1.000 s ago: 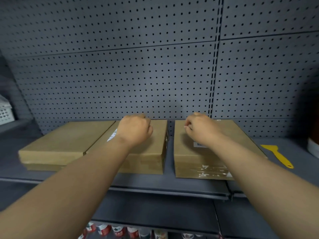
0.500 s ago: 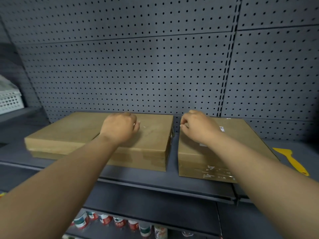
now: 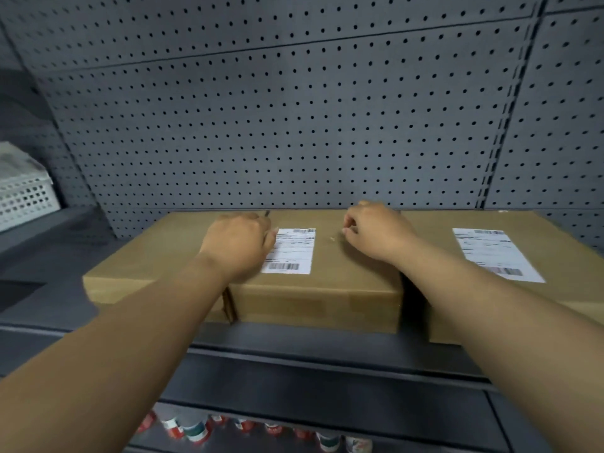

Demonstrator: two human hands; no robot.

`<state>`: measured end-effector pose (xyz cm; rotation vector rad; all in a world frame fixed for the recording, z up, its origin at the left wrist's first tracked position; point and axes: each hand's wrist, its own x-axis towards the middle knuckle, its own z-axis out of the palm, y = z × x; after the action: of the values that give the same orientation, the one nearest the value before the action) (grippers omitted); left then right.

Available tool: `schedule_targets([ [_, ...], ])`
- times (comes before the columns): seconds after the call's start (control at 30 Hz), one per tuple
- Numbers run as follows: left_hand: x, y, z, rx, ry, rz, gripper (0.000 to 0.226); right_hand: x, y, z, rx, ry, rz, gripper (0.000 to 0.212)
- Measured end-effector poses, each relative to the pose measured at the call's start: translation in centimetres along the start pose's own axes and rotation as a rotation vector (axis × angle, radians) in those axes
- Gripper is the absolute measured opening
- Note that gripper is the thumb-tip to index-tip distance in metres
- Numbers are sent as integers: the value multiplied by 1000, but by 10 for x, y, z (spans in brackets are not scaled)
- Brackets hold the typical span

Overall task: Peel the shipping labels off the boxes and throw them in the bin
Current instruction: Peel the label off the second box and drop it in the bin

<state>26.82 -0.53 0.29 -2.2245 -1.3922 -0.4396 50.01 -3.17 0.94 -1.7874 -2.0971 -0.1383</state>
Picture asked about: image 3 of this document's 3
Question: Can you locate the person's left hand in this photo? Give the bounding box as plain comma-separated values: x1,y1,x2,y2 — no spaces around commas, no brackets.
197,211,280,286

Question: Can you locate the person's right hand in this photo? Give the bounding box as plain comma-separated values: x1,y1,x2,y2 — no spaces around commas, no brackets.
342,200,424,275

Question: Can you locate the white barcode label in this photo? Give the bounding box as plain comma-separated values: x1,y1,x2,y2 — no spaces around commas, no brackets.
260,227,317,275
452,227,546,284

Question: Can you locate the brown cardboard box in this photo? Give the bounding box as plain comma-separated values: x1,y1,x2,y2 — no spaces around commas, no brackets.
82,211,267,324
226,210,405,335
398,210,604,346

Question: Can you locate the person's right forearm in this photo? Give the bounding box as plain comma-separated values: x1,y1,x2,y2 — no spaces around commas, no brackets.
398,245,604,453

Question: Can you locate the person's left forearm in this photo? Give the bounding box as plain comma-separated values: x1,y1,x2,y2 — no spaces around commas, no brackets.
0,257,232,453

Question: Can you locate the grey pegboard back panel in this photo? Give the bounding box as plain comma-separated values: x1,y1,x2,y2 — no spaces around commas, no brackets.
0,0,604,255

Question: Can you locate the grey metal shelf board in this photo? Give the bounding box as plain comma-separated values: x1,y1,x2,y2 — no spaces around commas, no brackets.
0,238,496,388

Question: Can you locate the grey metal side shelf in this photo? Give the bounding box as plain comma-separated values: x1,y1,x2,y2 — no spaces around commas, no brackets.
0,204,114,272

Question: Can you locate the white plastic mesh basket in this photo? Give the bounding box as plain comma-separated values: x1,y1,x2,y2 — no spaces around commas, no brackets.
0,141,62,234

